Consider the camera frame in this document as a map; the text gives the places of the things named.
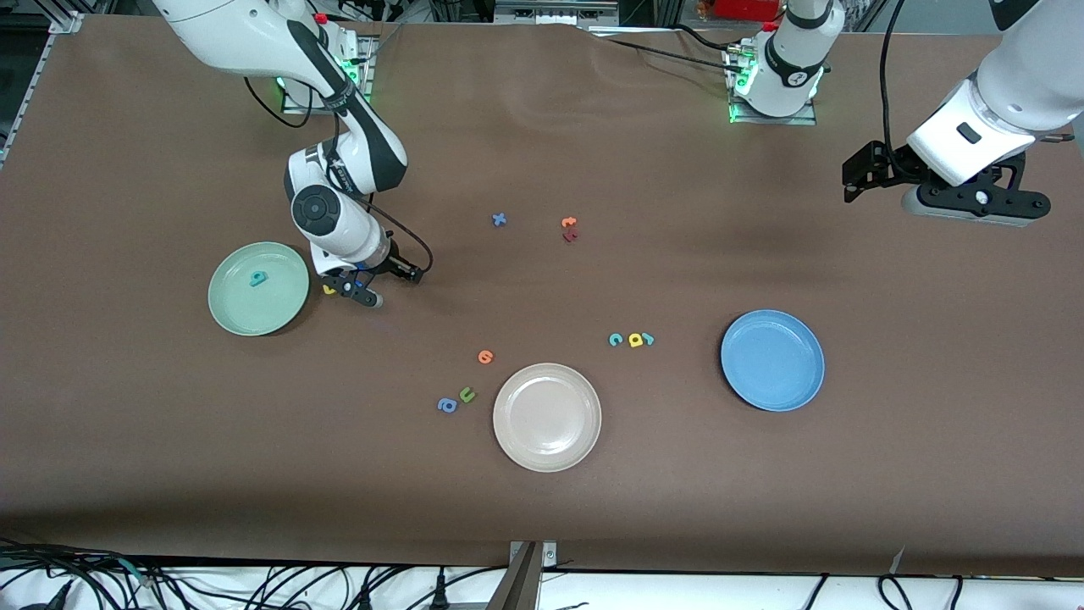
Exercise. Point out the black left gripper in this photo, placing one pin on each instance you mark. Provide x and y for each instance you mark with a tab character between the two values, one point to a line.
891	163

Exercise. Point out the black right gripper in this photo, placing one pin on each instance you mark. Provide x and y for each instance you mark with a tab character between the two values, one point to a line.
392	263

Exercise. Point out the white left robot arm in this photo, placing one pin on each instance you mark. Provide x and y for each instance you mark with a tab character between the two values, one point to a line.
1016	85

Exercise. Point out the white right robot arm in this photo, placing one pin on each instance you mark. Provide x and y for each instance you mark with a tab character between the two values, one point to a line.
254	34

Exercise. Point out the blue foam letter a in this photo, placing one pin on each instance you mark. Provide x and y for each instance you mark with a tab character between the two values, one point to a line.
447	406

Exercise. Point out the green plate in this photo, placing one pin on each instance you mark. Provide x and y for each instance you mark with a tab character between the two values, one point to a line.
262	309

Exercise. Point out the beige plate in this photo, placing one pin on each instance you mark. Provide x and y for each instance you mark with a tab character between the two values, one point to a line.
547	417

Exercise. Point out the red box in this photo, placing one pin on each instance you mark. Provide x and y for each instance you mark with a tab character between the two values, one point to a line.
745	8

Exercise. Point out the blue plate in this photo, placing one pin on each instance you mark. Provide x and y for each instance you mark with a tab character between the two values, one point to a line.
772	360

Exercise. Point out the black power plug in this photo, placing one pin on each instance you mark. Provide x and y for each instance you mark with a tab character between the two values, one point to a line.
439	589
365	597

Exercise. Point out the black diagonal bar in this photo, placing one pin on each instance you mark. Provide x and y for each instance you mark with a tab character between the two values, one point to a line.
518	585

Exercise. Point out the white tape scrap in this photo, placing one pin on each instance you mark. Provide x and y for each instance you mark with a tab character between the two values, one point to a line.
898	561

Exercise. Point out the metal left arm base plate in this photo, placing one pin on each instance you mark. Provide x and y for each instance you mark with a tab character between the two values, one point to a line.
804	119

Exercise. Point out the aluminium frame profile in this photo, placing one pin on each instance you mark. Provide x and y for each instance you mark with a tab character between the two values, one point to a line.
555	13

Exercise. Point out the metal table edge bracket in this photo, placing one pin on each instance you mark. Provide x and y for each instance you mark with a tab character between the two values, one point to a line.
549	555

